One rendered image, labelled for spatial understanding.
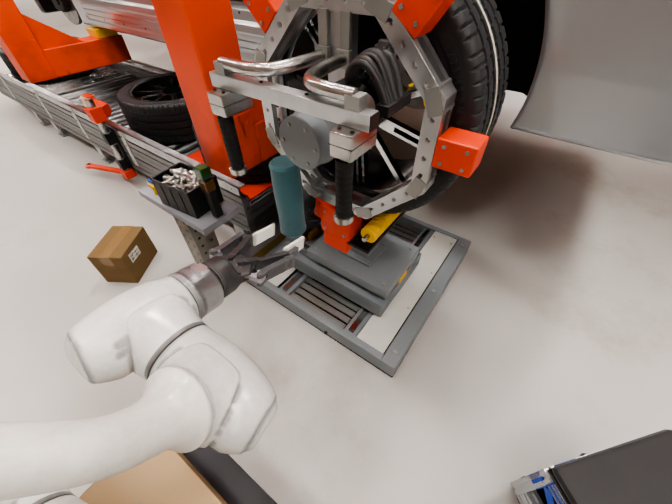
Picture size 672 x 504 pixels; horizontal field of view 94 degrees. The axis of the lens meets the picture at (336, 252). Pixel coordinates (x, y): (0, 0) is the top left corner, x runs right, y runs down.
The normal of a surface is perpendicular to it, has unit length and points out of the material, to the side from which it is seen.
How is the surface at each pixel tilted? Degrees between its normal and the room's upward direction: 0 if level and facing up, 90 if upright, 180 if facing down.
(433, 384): 0
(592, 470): 0
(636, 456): 0
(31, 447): 41
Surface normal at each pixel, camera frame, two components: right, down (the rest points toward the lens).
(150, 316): 0.36, -0.66
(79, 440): 0.63, -0.64
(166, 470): 0.02, -0.73
